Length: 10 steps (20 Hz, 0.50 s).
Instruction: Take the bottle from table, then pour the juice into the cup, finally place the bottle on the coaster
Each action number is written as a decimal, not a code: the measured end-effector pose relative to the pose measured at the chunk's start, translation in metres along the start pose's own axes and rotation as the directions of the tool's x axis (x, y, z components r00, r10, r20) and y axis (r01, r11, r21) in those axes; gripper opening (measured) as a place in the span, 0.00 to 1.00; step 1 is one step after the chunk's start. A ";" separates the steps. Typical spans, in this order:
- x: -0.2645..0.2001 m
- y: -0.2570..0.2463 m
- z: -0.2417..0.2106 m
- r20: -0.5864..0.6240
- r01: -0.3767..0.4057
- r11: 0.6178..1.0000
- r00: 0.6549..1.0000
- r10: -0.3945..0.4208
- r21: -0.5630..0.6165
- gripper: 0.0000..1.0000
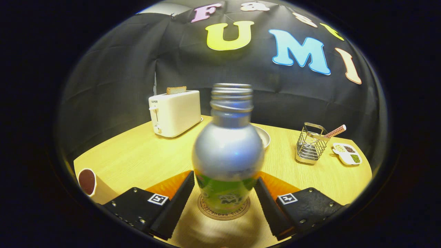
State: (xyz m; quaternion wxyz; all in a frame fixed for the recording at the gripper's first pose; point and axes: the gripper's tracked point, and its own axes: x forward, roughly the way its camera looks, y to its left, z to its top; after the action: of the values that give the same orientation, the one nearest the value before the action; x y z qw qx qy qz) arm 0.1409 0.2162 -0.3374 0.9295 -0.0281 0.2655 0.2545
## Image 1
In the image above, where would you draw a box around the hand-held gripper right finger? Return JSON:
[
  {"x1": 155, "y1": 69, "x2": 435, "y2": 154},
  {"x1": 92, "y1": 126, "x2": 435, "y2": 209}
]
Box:
[{"x1": 254, "y1": 171, "x2": 345, "y2": 241}]

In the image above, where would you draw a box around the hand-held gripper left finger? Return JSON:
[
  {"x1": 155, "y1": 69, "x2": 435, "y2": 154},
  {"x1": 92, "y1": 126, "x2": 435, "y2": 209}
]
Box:
[{"x1": 102, "y1": 170, "x2": 195, "y2": 241}]

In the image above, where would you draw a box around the round brown coaster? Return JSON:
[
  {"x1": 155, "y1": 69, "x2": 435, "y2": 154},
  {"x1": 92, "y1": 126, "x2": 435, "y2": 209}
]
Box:
[{"x1": 197, "y1": 194, "x2": 251, "y2": 221}]

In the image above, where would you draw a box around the silver green juice bottle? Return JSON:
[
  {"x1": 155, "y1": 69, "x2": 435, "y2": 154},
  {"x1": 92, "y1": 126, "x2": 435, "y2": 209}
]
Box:
[{"x1": 192, "y1": 83, "x2": 265, "y2": 214}]

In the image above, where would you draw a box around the beige cup with wooden handle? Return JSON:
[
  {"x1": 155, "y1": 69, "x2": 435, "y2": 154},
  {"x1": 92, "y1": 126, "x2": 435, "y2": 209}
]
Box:
[{"x1": 78, "y1": 168, "x2": 119, "y2": 205}]

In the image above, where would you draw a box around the wooden table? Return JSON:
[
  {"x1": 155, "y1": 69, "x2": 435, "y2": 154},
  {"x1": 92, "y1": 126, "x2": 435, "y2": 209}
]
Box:
[{"x1": 73, "y1": 115, "x2": 372, "y2": 248}]

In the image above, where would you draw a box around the small white plate with food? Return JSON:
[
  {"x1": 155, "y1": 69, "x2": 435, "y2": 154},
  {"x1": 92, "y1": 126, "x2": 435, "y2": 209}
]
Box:
[{"x1": 253, "y1": 125, "x2": 271, "y2": 150}]

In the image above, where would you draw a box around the white divided dish with beans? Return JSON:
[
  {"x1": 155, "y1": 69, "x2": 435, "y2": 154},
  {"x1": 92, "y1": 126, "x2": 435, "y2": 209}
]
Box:
[{"x1": 332, "y1": 143, "x2": 362, "y2": 165}]

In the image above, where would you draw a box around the white toaster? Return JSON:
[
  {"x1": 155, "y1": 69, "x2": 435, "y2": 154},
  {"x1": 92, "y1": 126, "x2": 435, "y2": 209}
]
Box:
[{"x1": 148, "y1": 90, "x2": 203, "y2": 138}]

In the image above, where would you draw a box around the striped paper straw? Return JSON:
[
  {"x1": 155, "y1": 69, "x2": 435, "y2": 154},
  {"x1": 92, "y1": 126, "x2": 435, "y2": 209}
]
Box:
[{"x1": 324, "y1": 125, "x2": 347, "y2": 139}]

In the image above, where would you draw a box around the metal wire holder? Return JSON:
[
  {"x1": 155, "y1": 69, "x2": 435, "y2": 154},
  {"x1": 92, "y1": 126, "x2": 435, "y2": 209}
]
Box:
[{"x1": 295, "y1": 122, "x2": 329, "y2": 165}]

